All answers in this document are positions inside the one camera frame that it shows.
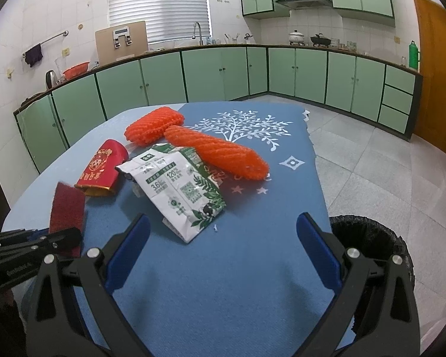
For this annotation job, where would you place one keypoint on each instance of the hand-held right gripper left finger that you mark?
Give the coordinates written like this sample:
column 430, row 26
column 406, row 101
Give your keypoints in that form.
column 128, row 256

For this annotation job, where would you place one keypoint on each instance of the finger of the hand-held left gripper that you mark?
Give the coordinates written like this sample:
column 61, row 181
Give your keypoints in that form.
column 11, row 237
column 65, row 238

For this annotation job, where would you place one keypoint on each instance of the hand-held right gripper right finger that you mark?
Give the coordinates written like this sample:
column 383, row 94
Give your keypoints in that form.
column 319, row 256

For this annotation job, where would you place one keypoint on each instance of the dark red scouring pad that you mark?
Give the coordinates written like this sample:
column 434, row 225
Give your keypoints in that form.
column 67, row 208

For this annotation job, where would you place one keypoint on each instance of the black trash bin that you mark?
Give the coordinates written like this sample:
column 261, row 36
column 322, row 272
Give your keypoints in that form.
column 371, row 238

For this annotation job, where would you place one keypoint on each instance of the red paper packet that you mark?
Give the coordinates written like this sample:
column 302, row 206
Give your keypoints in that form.
column 100, row 167

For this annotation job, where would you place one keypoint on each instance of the green white milk pouch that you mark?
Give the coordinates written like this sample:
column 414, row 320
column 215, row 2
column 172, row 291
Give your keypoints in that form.
column 178, row 193

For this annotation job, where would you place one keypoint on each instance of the short orange foam net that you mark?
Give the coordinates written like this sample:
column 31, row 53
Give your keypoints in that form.
column 152, row 124

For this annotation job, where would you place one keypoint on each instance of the long orange foam net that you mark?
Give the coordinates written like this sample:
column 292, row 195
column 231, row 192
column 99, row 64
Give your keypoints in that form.
column 223, row 152

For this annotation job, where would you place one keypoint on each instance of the light blue tree-print mat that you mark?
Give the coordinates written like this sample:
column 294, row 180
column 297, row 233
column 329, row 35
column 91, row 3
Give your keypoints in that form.
column 59, row 163

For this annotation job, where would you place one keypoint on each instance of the dark blue tree-print mat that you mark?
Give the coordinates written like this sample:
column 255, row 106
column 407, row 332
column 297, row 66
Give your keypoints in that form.
column 226, row 286

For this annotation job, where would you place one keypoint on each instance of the metal kettle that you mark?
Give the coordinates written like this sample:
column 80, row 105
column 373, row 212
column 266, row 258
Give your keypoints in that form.
column 51, row 80

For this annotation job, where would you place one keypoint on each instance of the red plastic basin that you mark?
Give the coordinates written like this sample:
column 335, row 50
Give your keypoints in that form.
column 75, row 70

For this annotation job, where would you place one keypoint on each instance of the dark towel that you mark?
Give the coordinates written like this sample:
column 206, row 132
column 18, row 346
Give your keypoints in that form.
column 33, row 55

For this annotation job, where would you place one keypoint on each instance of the green base cabinets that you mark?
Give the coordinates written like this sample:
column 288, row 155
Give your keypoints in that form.
column 208, row 74

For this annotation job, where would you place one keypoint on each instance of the metal towel bar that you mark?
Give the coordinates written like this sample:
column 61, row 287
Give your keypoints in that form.
column 52, row 38

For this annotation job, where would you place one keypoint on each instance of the black wok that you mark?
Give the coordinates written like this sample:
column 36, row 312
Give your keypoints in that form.
column 320, row 41

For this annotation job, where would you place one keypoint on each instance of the white cooking pot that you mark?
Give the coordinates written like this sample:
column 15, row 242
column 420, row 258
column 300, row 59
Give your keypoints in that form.
column 296, row 38

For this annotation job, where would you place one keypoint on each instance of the green thermos bottle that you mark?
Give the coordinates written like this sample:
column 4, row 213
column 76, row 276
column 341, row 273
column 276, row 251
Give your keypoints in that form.
column 414, row 56

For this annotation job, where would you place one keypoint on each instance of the metal sink faucet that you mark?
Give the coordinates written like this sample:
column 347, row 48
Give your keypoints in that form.
column 199, row 31

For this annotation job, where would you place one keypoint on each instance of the white window blind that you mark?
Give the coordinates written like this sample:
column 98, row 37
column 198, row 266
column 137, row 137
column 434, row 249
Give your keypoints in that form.
column 159, row 3

